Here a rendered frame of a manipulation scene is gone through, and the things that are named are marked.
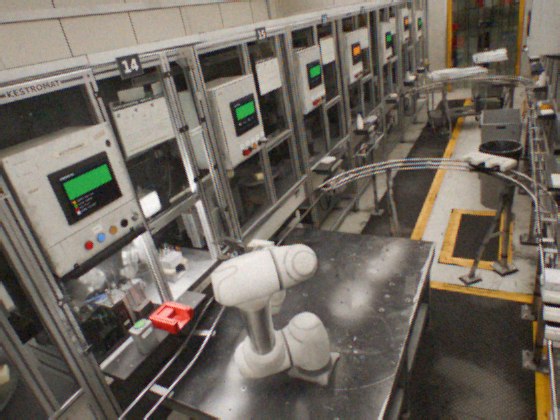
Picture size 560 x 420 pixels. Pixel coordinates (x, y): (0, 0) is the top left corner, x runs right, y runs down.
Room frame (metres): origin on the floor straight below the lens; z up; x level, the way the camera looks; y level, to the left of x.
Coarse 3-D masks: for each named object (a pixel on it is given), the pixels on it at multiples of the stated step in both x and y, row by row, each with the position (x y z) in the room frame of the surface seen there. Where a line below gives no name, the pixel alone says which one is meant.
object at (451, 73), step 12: (444, 72) 6.04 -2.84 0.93; (456, 72) 5.93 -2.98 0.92; (468, 72) 6.00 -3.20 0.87; (480, 72) 5.83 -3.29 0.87; (432, 96) 6.00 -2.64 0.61; (432, 108) 6.00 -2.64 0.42; (456, 108) 6.32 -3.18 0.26; (468, 108) 6.19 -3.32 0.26; (480, 108) 6.06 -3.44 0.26; (432, 120) 6.00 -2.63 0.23; (432, 132) 6.00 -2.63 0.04
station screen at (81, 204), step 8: (104, 160) 1.51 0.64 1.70; (88, 168) 1.45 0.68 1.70; (96, 168) 1.48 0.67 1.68; (64, 176) 1.37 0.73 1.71; (72, 176) 1.39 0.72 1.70; (80, 176) 1.42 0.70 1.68; (112, 176) 1.52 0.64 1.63; (104, 184) 1.48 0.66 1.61; (112, 184) 1.51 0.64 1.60; (64, 192) 1.35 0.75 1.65; (88, 192) 1.42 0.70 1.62; (96, 192) 1.45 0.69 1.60; (104, 192) 1.47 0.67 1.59; (112, 192) 1.50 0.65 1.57; (72, 200) 1.36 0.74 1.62; (80, 200) 1.38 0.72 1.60; (88, 200) 1.41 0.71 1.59; (96, 200) 1.43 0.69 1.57; (104, 200) 1.46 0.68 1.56; (72, 208) 1.35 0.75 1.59; (80, 208) 1.37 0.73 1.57; (88, 208) 1.40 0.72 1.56
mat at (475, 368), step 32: (448, 288) 2.36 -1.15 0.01; (480, 288) 2.30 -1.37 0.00; (448, 320) 2.04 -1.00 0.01; (480, 320) 1.98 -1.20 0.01; (512, 320) 1.93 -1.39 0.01; (448, 352) 1.78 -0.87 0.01; (480, 352) 1.73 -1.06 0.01; (512, 352) 1.69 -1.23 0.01; (544, 352) 1.64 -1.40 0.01; (416, 384) 1.59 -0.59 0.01; (448, 384) 1.55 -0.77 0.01; (480, 384) 1.52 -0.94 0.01; (512, 384) 1.48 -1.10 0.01; (544, 384) 1.44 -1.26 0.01; (416, 416) 1.40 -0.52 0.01; (448, 416) 1.37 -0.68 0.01; (480, 416) 1.33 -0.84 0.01; (512, 416) 1.30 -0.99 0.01; (544, 416) 1.27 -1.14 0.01
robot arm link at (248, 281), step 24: (240, 264) 0.96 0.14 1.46; (264, 264) 0.95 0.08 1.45; (216, 288) 0.93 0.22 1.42; (240, 288) 0.92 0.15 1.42; (264, 288) 0.92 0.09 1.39; (240, 312) 1.04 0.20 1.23; (264, 312) 1.01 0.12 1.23; (264, 336) 1.07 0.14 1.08; (240, 360) 1.17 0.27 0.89; (264, 360) 1.12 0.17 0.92; (288, 360) 1.17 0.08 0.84
